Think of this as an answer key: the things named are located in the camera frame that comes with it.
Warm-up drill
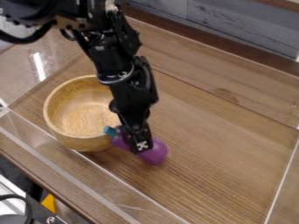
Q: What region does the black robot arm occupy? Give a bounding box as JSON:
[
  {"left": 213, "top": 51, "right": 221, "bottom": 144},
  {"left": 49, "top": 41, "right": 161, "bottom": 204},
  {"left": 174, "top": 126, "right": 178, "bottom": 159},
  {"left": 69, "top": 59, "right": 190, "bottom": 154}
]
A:
[{"left": 0, "top": 0, "right": 159, "bottom": 154}]

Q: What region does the brown wooden bowl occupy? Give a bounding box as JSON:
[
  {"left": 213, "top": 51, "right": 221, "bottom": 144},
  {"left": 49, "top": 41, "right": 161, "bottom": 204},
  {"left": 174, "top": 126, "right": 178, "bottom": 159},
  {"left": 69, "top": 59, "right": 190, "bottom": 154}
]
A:
[{"left": 43, "top": 74, "right": 121, "bottom": 152}]

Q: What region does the black cable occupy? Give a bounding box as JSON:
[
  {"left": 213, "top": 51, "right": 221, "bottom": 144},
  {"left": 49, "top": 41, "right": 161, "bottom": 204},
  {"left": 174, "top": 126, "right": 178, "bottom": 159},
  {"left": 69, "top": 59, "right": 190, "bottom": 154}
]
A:
[{"left": 0, "top": 193, "right": 37, "bottom": 224}]

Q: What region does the purple toy eggplant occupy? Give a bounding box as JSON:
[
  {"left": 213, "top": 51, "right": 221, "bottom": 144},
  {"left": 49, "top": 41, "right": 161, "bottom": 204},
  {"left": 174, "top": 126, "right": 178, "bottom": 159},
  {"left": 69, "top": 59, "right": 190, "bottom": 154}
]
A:
[{"left": 103, "top": 126, "right": 169, "bottom": 165}]

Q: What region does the clear acrylic tray wall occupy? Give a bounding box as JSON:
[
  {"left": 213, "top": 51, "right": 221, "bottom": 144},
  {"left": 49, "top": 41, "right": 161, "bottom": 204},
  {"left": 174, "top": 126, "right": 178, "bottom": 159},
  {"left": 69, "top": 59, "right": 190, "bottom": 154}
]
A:
[{"left": 0, "top": 106, "right": 189, "bottom": 224}]

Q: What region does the yellow black equipment base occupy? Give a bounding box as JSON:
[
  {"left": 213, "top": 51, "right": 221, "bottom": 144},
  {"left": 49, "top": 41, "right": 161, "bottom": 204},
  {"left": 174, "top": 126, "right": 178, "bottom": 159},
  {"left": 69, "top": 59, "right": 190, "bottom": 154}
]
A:
[{"left": 26, "top": 192, "right": 71, "bottom": 224}]

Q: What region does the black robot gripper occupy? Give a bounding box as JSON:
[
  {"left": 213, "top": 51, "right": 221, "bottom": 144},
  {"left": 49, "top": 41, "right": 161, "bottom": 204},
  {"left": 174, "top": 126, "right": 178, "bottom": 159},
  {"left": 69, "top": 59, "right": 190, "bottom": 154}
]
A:
[{"left": 110, "top": 56, "right": 159, "bottom": 155}]

